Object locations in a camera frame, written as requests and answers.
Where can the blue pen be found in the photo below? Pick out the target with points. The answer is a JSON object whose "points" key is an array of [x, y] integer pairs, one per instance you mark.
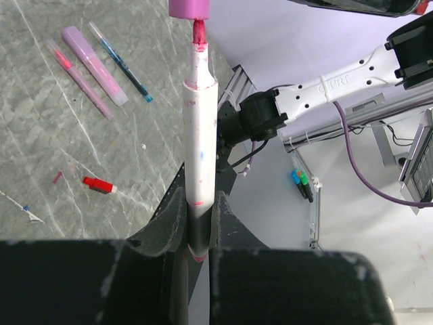
{"points": [[119, 61]]}

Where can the red pen cap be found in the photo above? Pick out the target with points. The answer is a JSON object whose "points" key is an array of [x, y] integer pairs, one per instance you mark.
{"points": [[99, 185]]}

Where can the red purple pen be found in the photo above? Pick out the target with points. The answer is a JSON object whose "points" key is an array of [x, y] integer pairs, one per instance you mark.
{"points": [[78, 78]]}

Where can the small purple pen cap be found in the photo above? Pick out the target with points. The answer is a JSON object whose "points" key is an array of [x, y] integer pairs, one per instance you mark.
{"points": [[189, 9]]}

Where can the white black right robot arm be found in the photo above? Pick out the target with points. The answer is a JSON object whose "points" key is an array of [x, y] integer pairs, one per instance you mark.
{"points": [[313, 56]]}

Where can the coloured markers bundle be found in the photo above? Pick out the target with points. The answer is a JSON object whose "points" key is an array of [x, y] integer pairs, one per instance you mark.
{"points": [[302, 183]]}

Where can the purple highlighter pen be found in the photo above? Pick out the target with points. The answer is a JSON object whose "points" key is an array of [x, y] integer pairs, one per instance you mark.
{"points": [[81, 48]]}

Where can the grey monitor device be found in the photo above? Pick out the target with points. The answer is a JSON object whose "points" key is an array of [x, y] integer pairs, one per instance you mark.
{"points": [[416, 175]]}

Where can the white pen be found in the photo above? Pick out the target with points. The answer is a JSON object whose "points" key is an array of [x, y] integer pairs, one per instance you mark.
{"points": [[200, 101]]}

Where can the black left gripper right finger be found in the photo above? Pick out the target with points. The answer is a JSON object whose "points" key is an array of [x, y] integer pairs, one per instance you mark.
{"points": [[251, 283]]}

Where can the aluminium frame rail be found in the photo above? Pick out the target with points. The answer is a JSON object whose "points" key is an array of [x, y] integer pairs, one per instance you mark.
{"points": [[239, 88]]}

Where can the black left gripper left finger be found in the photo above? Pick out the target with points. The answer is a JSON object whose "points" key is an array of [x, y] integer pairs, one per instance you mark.
{"points": [[140, 280]]}

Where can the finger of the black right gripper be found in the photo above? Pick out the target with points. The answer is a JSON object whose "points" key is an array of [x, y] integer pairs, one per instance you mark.
{"points": [[391, 8]]}

